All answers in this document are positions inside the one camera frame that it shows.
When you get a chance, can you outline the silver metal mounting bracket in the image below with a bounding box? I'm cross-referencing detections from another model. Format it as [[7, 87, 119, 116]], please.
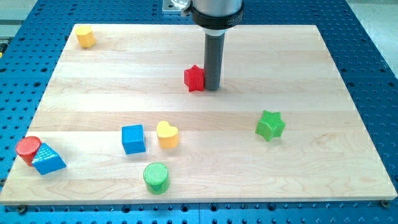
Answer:
[[162, 0, 190, 15]]

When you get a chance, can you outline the red star block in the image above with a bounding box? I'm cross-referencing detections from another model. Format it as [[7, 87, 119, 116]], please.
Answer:
[[183, 65, 205, 92]]

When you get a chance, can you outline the yellow heart block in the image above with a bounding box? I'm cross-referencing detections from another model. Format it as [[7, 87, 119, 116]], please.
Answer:
[[156, 121, 179, 149]]

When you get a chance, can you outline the green cylinder block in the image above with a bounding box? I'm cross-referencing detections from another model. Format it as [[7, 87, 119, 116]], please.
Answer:
[[143, 162, 170, 195]]

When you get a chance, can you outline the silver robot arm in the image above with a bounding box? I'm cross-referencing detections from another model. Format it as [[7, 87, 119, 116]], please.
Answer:
[[181, 0, 244, 36]]

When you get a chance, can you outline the blue triangular prism block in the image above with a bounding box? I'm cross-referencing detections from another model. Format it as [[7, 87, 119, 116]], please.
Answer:
[[32, 142, 67, 175]]

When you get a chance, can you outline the light wooden board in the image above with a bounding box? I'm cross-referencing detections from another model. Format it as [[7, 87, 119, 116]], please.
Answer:
[[1, 24, 397, 205]]

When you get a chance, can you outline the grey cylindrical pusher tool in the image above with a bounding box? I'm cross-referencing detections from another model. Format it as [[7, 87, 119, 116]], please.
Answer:
[[204, 34, 224, 91]]

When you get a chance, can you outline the green star block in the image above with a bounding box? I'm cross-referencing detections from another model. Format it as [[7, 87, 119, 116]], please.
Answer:
[[255, 110, 285, 141]]

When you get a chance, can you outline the yellow hexagon block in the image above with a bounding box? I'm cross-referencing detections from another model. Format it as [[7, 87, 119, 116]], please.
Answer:
[[75, 25, 96, 48]]

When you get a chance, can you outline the red cylinder block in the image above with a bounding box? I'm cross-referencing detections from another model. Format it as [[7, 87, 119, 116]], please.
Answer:
[[16, 136, 42, 166]]

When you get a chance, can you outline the blue cube block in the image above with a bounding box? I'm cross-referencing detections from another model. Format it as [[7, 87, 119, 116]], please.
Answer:
[[121, 124, 146, 154]]

